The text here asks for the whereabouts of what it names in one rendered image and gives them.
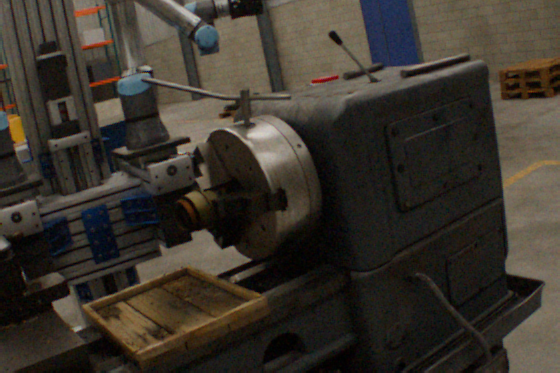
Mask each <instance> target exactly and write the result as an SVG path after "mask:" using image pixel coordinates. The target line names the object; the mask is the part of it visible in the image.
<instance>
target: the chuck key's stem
mask: <svg viewBox="0 0 560 373"><path fill-rule="evenodd" d="M249 95H250V94H249V88H247V87H243V88H240V89H239V97H240V108H241V116H243V121H244V127H250V126H251V125H250V115H251V105H250V100H249V99H248V97H249Z"/></svg>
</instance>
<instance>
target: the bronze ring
mask: <svg viewBox="0 0 560 373"><path fill-rule="evenodd" d="M214 198H217V196H216V195H215V194H214V193H213V192H212V191H210V190H209V191H206V192H204V191H203V190H201V189H198V188H196V189H194V190H192V191H191V193H190V194H188V195H185V196H183V197H182V198H181V199H179V200H178V201H176V202H174V203H173V204H172V206H171V213H172V217H173V220H174V222H175V224H176V226H177V227H178V229H179V230H180V231H181V232H182V233H184V234H186V235H189V234H191V233H193V232H195V231H197V232H198V231H201V230H203V229H205V228H207V227H208V228H211V227H214V226H215V225H216V222H217V215H216V211H215V208H214V205H213V203H212V201H211V200H212V199H214Z"/></svg>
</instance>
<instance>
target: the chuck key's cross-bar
mask: <svg viewBox="0 0 560 373"><path fill-rule="evenodd" d="M140 81H141V82H148V83H152V84H155V85H159V86H163V87H167V88H170V89H178V90H182V91H187V92H190V93H194V94H198V95H202V96H206V97H210V98H214V99H218V100H223V101H233V100H240V97H239V95H221V94H217V93H213V92H209V91H205V90H201V89H197V88H193V87H189V86H185V85H177V84H173V83H170V82H166V81H162V80H158V79H154V78H146V77H141V79H140ZM248 99H249V100H277V99H291V94H251V95H249V97H248Z"/></svg>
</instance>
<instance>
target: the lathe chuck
mask: <svg viewBox="0 0 560 373"><path fill-rule="evenodd" d="M250 123H251V124H254V125H255V126H254V127H252V128H242V127H240V125H242V124H244V121H239V122H236V123H232V124H229V125H225V126H222V127H218V128H215V129H213V130H212V131H211V132H210V136H211V140H212V142H213V144H214V146H215V148H216V150H217V152H218V154H219V156H220V158H221V160H222V162H223V164H224V166H225V167H226V169H227V171H228V173H229V175H230V176H233V177H235V178H236V179H237V180H238V181H237V182H235V183H234V184H231V185H227V187H225V188H222V189H219V190H216V191H214V192H213V193H214V194H215V195H216V196H217V197H220V196H223V195H225V194H228V193H231V192H234V191H237V190H239V189H245V190H251V191H258V192H264V193H270V194H273V193H276V192H277V190H276V189H278V188H280V189H281V190H283V194H284V198H285V203H286V207H285V208H284V209H285V210H284V211H282V212H281V210H277V211H272V210H270V211H268V212H266V213H263V214H261V215H258V216H256V217H253V216H249V215H244V214H243V215H240V216H238V226H237V235H236V245H235V246H236V250H237V251H238V252H239V253H240V254H241V255H242V256H244V257H246V258H248V259H250V260H254V261H261V260H264V259H266V258H269V257H271V256H273V255H275V254H278V253H280V252H282V251H284V250H287V249H289V248H291V247H293V246H296V245H297V244H299V243H300V242H301V241H302V240H303V238H304V237H305V235H306V233H307V231H308V228H309V223H310V213H311V207H310V196H309V190H308V185H307V182H306V178H305V175H304V172H303V169H302V167H301V164H300V162H299V160H298V158H297V156H296V154H295V152H294V150H293V149H292V147H291V146H290V144H289V143H288V141H287V140H286V139H285V137H284V136H283V135H282V134H281V133H280V132H279V131H278V130H277V129H276V128H275V127H274V126H272V125H271V124H269V123H268V122H266V121H264V120H261V119H257V118H250ZM291 237H295V240H294V241H293V242H292V243H291V244H289V245H287V246H283V244H284V243H285V242H286V241H287V240H288V239H289V238H291Z"/></svg>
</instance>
